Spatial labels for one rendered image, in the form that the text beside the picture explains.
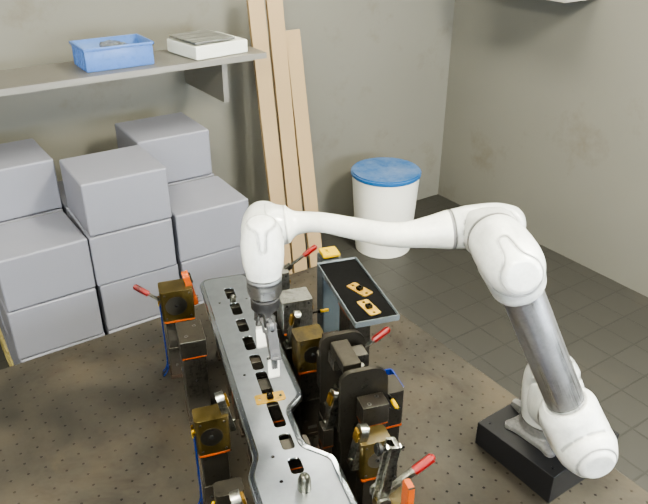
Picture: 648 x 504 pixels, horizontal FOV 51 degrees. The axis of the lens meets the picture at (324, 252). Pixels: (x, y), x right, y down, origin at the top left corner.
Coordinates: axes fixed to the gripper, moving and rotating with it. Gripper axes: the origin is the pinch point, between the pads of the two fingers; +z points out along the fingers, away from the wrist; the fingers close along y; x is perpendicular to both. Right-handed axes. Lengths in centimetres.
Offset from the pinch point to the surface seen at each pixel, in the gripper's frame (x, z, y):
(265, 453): -6.1, 13.7, 20.2
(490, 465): 64, 44, 16
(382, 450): 13, -8, 48
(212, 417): -17.1, 9.2, 8.1
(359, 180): 118, 58, -241
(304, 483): -0.3, 10.4, 35.5
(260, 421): -4.7, 13.7, 8.5
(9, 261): -80, 26, -130
